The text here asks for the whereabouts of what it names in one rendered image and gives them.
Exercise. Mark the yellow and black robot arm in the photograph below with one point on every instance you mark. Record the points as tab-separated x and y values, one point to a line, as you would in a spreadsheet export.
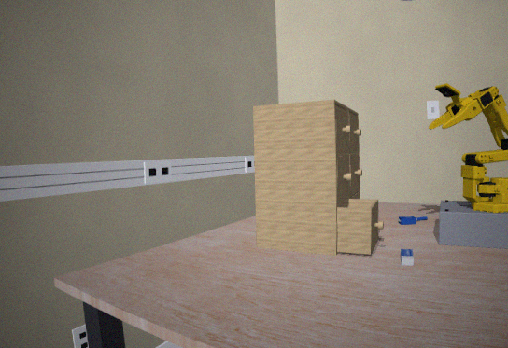
473	169

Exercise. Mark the wooden chest of drawers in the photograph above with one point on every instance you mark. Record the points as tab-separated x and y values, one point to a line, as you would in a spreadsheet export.
296	176

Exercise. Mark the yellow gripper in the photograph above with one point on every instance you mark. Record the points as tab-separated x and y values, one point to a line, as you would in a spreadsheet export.
466	108

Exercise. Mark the white and blue eraser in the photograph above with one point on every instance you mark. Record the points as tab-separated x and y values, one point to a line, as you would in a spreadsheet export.
407	257

